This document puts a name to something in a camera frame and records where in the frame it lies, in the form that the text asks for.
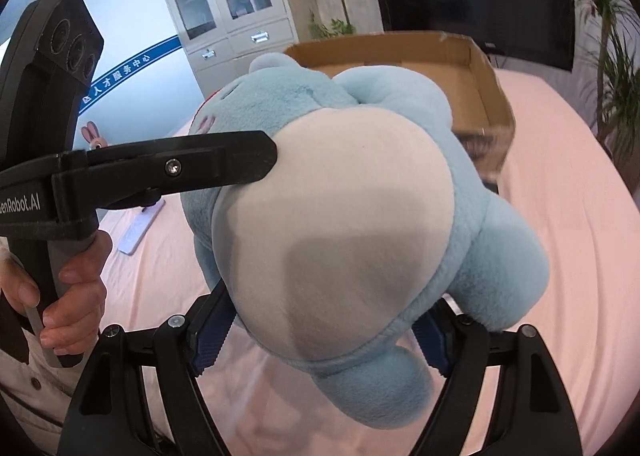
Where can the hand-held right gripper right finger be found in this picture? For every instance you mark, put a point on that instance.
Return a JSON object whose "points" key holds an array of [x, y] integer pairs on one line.
{"points": [[433, 347]]}

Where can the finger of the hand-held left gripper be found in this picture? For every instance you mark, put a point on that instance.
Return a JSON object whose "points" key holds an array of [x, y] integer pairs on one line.
{"points": [[200, 163]]}

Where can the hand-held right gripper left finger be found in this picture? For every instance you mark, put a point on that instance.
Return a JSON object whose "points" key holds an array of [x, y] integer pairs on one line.
{"points": [[210, 342]]}

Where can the blue plush toy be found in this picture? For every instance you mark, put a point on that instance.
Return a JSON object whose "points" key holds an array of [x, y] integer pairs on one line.
{"points": [[350, 216]]}

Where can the cardboard box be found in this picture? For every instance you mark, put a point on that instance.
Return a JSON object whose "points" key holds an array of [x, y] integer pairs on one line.
{"points": [[480, 80]]}

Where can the person's left hand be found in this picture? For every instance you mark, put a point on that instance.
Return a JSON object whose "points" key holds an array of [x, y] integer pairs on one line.
{"points": [[82, 301]]}

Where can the small pink bunny toy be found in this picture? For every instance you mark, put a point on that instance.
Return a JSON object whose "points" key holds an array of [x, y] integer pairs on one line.
{"points": [[92, 135]]}

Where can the purple smartphone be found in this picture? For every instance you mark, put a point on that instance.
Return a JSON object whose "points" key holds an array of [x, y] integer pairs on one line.
{"points": [[140, 231]]}

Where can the grey glass-door cabinet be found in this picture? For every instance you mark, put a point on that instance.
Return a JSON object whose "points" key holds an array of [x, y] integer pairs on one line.
{"points": [[240, 30]]}

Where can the beige shirt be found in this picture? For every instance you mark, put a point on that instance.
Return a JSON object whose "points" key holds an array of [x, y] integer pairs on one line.
{"points": [[35, 386]]}

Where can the palm potted plant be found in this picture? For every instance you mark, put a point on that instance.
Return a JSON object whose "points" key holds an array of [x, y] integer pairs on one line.
{"points": [[615, 45]]}

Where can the blue wall banner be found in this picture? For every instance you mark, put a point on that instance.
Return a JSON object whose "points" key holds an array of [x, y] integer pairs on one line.
{"points": [[135, 63]]}

